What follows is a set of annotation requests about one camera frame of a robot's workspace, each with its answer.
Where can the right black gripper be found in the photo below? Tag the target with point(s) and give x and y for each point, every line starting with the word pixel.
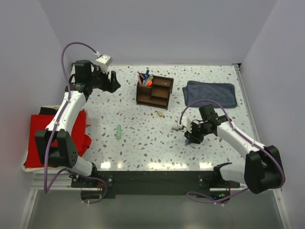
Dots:
pixel 192 137

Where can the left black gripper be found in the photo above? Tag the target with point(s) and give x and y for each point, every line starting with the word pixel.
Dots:
pixel 113 84

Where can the red gel pen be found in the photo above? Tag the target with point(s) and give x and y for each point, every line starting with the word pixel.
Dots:
pixel 140 78

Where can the orange black highlighter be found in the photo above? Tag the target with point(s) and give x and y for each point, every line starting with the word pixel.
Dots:
pixel 149 83

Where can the brown wooden desk organizer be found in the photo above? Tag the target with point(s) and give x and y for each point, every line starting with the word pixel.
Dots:
pixel 157 95

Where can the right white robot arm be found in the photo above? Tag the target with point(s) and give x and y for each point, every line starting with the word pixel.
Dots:
pixel 263 169

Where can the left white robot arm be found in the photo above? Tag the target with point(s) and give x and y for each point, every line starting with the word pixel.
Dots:
pixel 55 145

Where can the wooden clothespin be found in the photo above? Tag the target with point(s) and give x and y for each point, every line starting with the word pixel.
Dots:
pixel 175 128

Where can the light green stapler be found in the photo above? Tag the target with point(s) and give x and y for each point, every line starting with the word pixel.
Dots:
pixel 119 132

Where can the dark blue folded towel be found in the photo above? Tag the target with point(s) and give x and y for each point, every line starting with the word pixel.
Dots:
pixel 222 93

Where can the white tray with cloths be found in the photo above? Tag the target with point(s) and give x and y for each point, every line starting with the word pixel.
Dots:
pixel 38 121

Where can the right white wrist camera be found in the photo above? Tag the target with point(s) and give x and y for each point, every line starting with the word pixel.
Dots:
pixel 184 123

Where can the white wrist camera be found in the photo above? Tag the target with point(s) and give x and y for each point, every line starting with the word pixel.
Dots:
pixel 184 123
pixel 104 62

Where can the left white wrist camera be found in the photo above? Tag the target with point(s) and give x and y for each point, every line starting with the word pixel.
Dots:
pixel 104 62

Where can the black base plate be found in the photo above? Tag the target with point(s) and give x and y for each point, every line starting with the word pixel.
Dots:
pixel 171 183

